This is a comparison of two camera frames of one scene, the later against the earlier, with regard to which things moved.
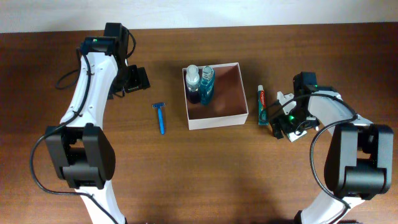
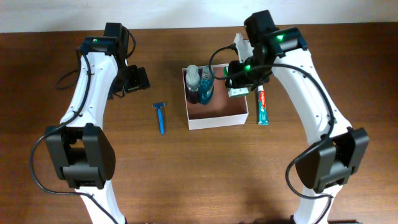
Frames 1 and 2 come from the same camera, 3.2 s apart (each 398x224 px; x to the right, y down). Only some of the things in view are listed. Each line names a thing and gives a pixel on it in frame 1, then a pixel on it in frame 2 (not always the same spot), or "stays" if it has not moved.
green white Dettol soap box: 293,136 -> 233,92
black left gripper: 140,79 stays
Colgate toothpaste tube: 263,119 stays
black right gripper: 286,127 -> 239,77
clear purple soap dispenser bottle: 192,79 stays
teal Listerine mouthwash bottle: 207,86 stays
